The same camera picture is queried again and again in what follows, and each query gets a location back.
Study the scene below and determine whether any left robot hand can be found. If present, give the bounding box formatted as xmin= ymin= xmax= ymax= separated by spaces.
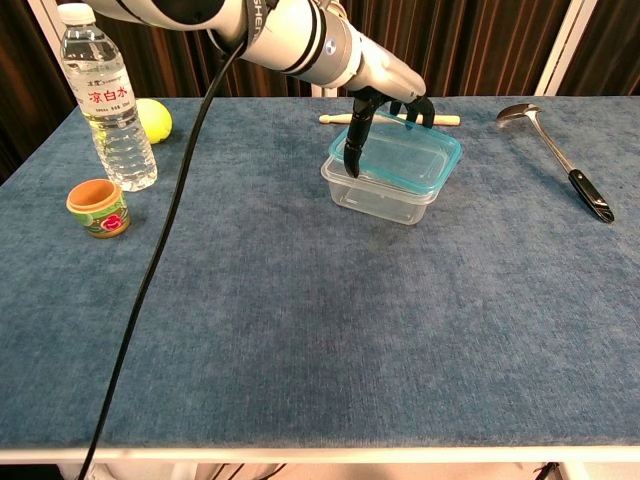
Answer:
xmin=342 ymin=24 xmax=436 ymax=179

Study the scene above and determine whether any clear plastic food container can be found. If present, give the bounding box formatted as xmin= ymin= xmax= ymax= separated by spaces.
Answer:
xmin=320 ymin=154 xmax=441 ymax=226

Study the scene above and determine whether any wooden rolling stick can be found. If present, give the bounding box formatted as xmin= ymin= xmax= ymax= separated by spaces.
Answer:
xmin=318 ymin=112 xmax=461 ymax=127

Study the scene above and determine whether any dark brown curtain panel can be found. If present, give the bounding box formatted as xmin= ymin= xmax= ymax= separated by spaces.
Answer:
xmin=0 ymin=0 xmax=81 ymax=186
xmin=557 ymin=0 xmax=640 ymax=96
xmin=339 ymin=0 xmax=572 ymax=98
xmin=49 ymin=9 xmax=314 ymax=99

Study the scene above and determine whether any yellow tennis ball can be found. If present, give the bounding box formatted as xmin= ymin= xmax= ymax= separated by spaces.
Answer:
xmin=134 ymin=97 xmax=174 ymax=145

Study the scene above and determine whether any blue fabric table cloth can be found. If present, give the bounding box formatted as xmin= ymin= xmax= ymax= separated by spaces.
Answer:
xmin=0 ymin=94 xmax=640 ymax=451

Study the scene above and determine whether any clear plastic water bottle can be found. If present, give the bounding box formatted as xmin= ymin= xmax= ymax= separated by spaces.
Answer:
xmin=57 ymin=2 xmax=159 ymax=193

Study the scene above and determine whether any small orange green cup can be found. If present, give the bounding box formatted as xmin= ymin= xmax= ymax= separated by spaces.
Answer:
xmin=65 ymin=178 xmax=132 ymax=240

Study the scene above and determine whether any grey printed lanyard strap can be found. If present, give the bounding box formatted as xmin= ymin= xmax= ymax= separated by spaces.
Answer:
xmin=243 ymin=0 xmax=279 ymax=47

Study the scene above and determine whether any steel ladle black handle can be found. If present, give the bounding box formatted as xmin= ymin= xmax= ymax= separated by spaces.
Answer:
xmin=495 ymin=102 xmax=615 ymax=224

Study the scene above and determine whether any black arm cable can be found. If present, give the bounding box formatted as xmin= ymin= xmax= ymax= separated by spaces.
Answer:
xmin=77 ymin=39 xmax=251 ymax=480

